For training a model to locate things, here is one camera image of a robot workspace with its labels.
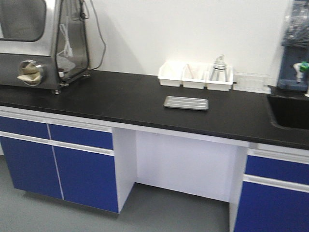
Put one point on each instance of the silver metal tray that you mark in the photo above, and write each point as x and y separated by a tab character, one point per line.
186	103

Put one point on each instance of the white left storage bin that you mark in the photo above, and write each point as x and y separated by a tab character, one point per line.
170	73

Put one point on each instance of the white storage bin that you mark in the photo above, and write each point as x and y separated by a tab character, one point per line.
220	85
170	73
194	75

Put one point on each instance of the white middle storage bin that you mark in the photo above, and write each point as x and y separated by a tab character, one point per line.
194	75

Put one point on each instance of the white right storage bin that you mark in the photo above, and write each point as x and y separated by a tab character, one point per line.
220	85

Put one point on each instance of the blue white lab cabinet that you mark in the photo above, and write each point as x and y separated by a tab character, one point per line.
96	162

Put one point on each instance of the round glass flask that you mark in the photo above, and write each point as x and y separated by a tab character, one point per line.
219	63

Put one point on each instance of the white test tube rack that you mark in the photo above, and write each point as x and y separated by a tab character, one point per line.
252	82

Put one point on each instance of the black lab sink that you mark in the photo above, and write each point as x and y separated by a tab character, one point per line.
289	113

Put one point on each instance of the stainless steel glove box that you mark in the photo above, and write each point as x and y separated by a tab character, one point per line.
43	43

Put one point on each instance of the white green tap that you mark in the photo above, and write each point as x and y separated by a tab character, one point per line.
300	69

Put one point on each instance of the black wire tripod stand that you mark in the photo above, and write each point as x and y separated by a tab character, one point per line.
219	75

